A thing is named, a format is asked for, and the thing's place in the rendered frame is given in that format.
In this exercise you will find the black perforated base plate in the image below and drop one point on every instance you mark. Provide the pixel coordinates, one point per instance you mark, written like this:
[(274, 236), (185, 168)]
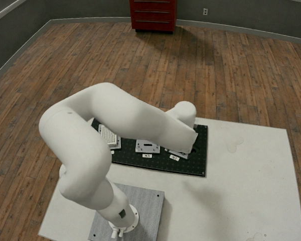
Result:
[(194, 165)]

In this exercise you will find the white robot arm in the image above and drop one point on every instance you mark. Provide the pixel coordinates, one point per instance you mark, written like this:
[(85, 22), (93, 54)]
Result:
[(86, 156)]

